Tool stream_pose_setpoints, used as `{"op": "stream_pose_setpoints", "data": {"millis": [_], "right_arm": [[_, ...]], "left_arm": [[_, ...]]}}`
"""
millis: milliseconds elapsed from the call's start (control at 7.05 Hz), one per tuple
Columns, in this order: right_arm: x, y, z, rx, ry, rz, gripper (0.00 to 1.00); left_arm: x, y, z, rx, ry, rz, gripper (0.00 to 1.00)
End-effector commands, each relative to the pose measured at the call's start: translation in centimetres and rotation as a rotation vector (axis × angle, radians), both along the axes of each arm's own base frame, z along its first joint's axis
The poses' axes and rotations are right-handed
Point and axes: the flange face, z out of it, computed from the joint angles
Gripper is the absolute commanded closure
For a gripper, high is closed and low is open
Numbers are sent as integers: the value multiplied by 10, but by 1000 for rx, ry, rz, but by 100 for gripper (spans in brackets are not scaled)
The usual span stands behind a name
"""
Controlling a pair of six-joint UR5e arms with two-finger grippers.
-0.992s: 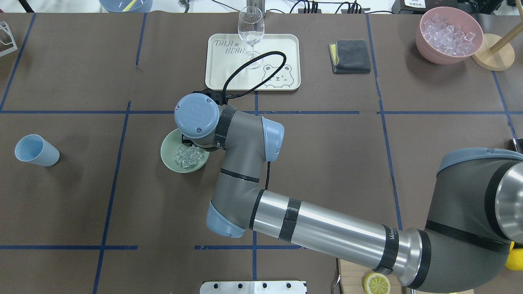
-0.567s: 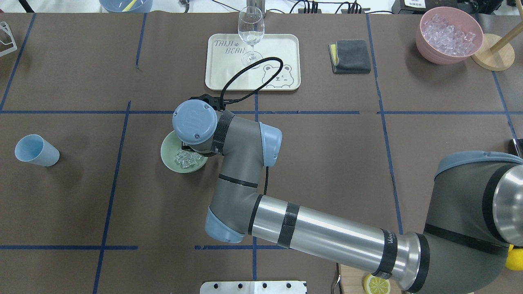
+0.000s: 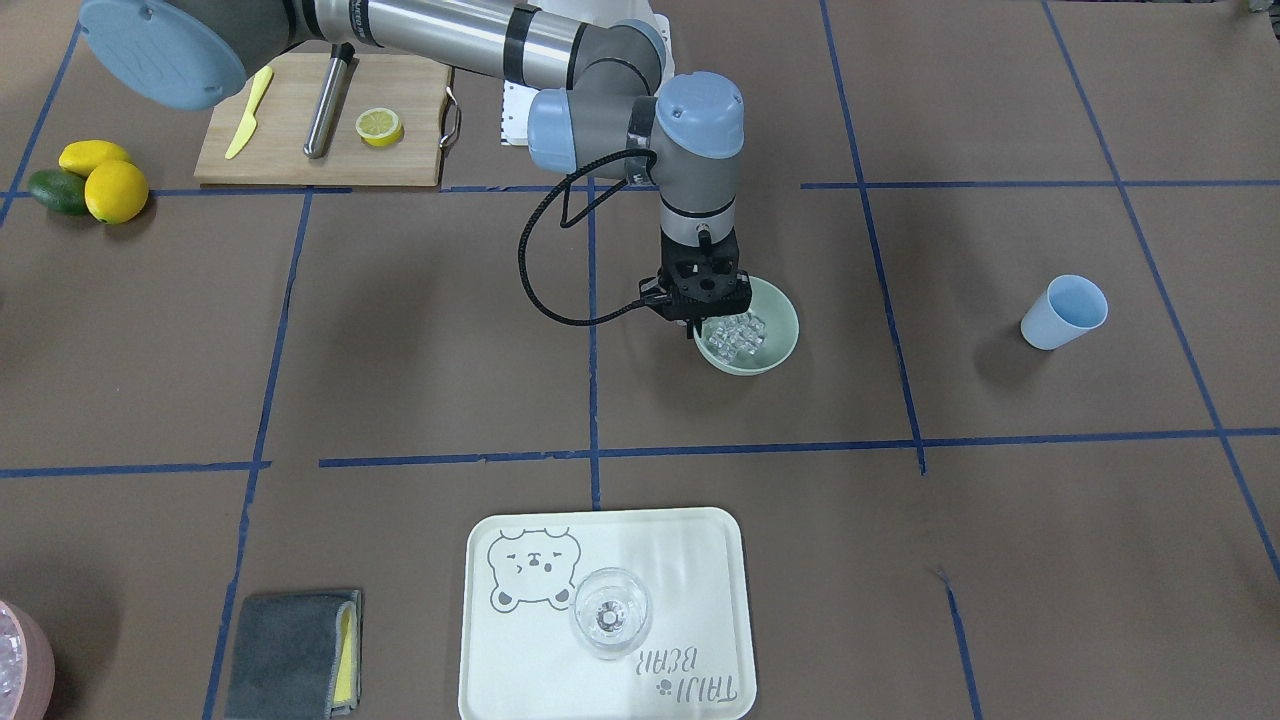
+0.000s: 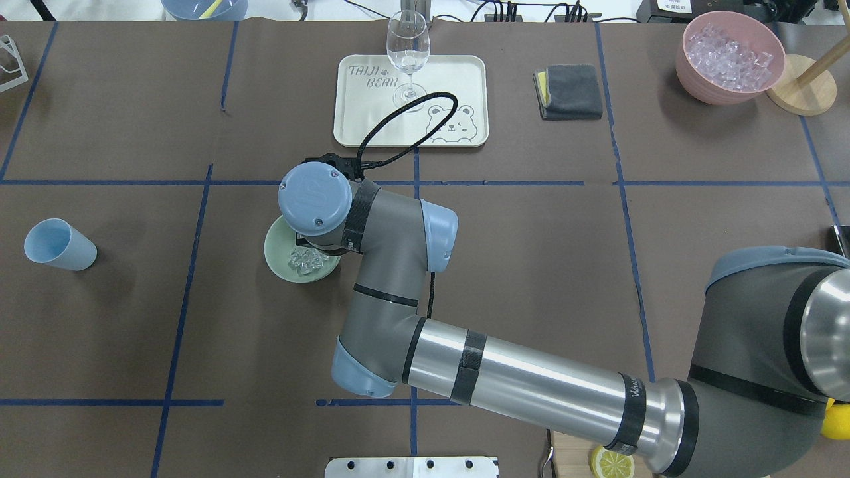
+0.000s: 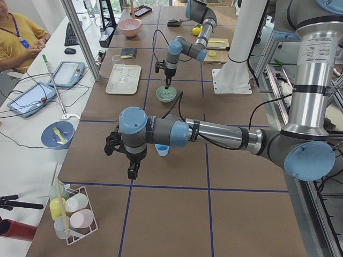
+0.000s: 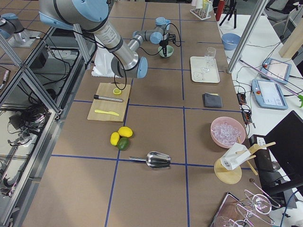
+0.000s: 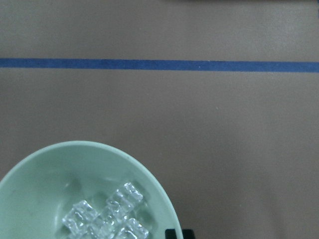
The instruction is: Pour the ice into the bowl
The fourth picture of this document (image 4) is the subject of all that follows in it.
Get mint green bowl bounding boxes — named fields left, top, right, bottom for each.
left=264, top=216, right=341, bottom=283

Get light blue cup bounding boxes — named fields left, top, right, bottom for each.
left=24, top=218, right=98, bottom=272

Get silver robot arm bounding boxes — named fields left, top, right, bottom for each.
left=278, top=161, right=849, bottom=477

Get ice cubes in green bowl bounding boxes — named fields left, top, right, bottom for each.
left=288, top=246, right=330, bottom=276

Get blue bowl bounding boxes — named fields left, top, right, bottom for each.
left=160, top=1, right=251, bottom=21

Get pink bowl with ice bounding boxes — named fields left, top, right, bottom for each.
left=676, top=10, right=786, bottom=106

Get cream bear tray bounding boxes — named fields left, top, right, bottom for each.
left=333, top=54, right=489, bottom=148

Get clear glass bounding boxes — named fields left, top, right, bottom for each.
left=386, top=9, right=431, bottom=107

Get grey folded cloth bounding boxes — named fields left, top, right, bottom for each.
left=533, top=64, right=603, bottom=121

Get wooden cutting board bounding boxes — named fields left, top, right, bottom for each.
left=551, top=432, right=598, bottom=477

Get lemon half slice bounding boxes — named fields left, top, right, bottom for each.
left=588, top=447, right=636, bottom=478

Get yellow plastic fork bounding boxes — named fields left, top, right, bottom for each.
left=198, top=0, right=222, bottom=19

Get wooden mug stand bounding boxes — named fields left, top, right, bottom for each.
left=767, top=31, right=849, bottom=117

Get yellow lemon near green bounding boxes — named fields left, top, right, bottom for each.
left=821, top=398, right=849, bottom=441

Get white cup rack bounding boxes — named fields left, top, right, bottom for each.
left=1, top=35, right=29, bottom=93

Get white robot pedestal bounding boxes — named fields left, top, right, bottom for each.
left=324, top=456, right=500, bottom=477

